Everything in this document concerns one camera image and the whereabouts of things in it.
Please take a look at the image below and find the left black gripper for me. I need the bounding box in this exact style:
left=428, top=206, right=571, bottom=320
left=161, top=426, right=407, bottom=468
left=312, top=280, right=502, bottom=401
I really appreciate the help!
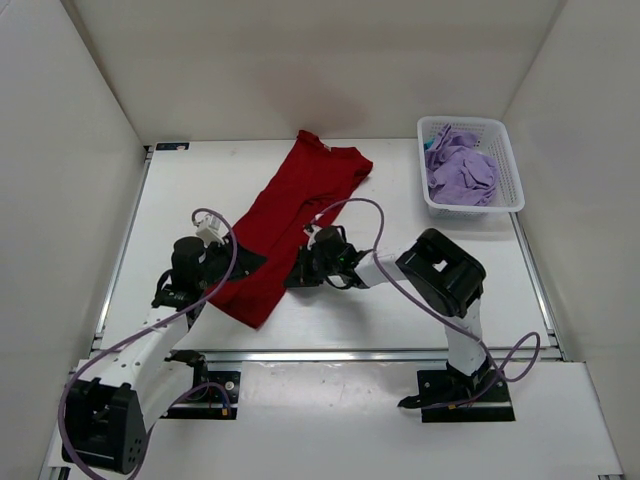
left=196, top=233, right=268, bottom=290

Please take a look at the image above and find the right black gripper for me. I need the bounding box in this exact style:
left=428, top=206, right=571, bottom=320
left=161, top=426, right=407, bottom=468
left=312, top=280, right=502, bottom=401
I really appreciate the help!
left=287, top=244, right=344, bottom=287

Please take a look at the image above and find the red t shirt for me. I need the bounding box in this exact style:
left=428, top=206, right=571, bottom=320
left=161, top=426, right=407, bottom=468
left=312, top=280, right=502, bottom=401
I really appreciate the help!
left=210, top=130, right=373, bottom=329

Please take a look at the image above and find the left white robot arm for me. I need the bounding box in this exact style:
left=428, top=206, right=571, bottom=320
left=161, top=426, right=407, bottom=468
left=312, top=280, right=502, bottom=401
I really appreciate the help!
left=58, top=235, right=266, bottom=477

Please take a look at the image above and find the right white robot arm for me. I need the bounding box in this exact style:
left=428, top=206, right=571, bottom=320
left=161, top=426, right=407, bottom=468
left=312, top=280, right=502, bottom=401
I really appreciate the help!
left=284, top=226, right=491, bottom=409

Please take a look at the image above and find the small label sticker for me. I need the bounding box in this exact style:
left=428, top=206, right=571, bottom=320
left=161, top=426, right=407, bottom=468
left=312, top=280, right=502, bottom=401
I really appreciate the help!
left=155, top=142, right=190, bottom=151

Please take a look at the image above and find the lilac t shirt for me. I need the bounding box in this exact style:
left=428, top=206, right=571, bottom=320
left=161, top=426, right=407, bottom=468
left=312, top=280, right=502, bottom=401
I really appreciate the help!
left=424, top=123, right=500, bottom=207

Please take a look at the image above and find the white plastic basket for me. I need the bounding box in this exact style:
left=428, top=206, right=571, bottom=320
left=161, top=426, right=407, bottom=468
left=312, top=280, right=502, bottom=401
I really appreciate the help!
left=417, top=116, right=525, bottom=218

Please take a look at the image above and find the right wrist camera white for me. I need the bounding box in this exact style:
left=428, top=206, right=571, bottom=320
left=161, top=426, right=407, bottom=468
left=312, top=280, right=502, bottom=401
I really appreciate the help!
left=303, top=224, right=323, bottom=249

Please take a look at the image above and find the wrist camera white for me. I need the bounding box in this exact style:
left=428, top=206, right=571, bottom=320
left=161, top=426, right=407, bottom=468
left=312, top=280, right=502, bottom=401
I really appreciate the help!
left=193, top=214, right=224, bottom=246
left=303, top=224, right=323, bottom=249

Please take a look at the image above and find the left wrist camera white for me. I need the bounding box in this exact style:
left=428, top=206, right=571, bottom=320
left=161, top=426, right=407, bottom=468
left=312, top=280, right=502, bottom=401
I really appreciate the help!
left=193, top=214, right=224, bottom=246

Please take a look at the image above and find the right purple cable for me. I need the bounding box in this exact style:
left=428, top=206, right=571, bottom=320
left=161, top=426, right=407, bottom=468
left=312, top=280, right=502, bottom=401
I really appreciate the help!
left=309, top=198, right=543, bottom=386

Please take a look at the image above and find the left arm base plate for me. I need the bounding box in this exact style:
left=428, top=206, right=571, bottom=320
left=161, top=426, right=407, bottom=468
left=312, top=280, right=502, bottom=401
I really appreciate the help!
left=160, top=364, right=241, bottom=421

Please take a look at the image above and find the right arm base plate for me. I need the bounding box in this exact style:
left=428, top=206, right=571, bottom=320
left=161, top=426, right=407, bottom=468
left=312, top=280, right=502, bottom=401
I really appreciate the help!
left=398, top=370, right=516, bottom=423

